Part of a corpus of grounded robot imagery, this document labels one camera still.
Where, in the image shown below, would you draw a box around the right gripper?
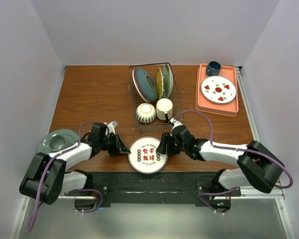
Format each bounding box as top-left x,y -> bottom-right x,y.
155,132 -> 187,155

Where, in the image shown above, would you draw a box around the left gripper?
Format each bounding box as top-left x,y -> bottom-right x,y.
99,132 -> 130,156

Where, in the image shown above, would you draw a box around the white plate red chinese characters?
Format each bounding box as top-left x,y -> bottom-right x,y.
128,136 -> 168,174

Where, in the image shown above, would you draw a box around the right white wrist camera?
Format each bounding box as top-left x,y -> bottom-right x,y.
169,118 -> 183,130

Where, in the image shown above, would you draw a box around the black wire dish rack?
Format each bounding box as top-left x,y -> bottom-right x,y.
129,62 -> 182,133

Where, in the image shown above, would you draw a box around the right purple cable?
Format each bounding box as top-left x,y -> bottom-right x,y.
174,110 -> 294,189

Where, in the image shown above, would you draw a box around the grey green plate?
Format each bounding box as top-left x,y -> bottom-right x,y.
37,129 -> 79,154

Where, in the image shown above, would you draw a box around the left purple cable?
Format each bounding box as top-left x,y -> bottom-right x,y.
26,121 -> 108,233

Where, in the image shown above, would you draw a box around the dark blue mug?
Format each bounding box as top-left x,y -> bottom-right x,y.
206,61 -> 221,76

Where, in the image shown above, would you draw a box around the grey ceramic cup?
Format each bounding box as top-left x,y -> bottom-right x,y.
48,135 -> 66,152

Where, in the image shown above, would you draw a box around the yellow green ribbed plate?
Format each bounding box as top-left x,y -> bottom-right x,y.
156,68 -> 164,100

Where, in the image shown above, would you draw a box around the watermelon pattern plate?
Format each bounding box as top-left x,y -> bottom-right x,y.
201,76 -> 237,104

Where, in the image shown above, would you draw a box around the aluminium frame rail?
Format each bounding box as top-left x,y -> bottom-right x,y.
10,187 -> 295,239

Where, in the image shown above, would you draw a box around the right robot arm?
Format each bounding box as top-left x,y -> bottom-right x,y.
156,124 -> 284,196

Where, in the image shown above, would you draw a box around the salmon pink tray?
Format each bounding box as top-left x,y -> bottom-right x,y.
195,64 -> 239,117

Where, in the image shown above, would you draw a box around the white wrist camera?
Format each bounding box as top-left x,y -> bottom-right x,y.
169,118 -> 183,130
104,120 -> 118,135

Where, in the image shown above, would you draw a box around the mint green flower plate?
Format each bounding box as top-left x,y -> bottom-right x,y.
162,64 -> 173,98

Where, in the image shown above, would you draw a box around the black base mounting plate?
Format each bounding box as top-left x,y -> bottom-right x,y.
66,172 -> 241,209

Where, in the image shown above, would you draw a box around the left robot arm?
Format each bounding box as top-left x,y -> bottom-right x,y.
19,121 -> 130,205

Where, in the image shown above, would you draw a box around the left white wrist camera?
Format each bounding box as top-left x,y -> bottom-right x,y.
104,120 -> 118,135

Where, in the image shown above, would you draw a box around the dark blue plate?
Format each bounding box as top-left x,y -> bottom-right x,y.
132,68 -> 158,103

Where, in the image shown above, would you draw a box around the cream ceramic mug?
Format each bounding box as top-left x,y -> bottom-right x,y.
156,98 -> 173,121

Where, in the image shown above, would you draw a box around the purple cable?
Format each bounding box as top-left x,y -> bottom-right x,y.
174,110 -> 294,189
26,121 -> 108,233

